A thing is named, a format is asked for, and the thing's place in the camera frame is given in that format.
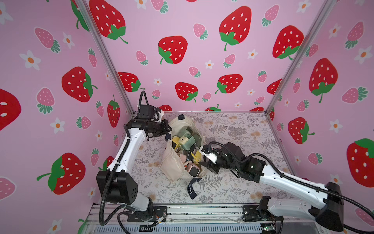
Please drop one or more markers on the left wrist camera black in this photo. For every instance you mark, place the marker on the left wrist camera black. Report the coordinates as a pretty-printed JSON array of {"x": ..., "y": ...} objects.
[{"x": 150, "y": 113}]

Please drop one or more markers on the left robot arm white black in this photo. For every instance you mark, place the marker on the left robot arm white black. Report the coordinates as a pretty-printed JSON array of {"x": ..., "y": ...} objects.
[{"x": 117, "y": 188}]

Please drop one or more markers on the grey green pencil sharpener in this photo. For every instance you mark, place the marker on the grey green pencil sharpener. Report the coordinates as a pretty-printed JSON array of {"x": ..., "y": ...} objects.
[{"x": 186, "y": 143}]

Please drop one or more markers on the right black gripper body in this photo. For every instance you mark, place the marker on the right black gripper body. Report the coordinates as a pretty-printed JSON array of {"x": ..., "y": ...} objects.
[{"x": 215, "y": 164}]

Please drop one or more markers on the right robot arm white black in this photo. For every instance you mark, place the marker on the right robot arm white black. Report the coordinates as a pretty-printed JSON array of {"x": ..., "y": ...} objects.
[{"x": 324, "y": 203}]

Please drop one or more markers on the cream canvas tote bag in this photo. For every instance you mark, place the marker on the cream canvas tote bag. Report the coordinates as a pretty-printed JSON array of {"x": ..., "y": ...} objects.
[{"x": 173, "y": 163}]

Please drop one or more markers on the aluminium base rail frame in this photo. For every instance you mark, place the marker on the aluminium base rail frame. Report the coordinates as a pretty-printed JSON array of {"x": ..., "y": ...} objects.
[{"x": 200, "y": 219}]

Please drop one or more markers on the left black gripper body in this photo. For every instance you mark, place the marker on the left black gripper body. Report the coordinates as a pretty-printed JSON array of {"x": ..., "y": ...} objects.
[{"x": 158, "y": 129}]

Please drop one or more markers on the mint green pencil sharpener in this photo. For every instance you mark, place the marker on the mint green pencil sharpener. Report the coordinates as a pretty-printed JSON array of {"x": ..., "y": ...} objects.
[{"x": 186, "y": 131}]

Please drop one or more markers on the yellow pencil sharpener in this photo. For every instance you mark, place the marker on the yellow pencil sharpener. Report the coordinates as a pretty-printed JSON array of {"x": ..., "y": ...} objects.
[
  {"x": 175, "y": 143},
  {"x": 197, "y": 157}
]

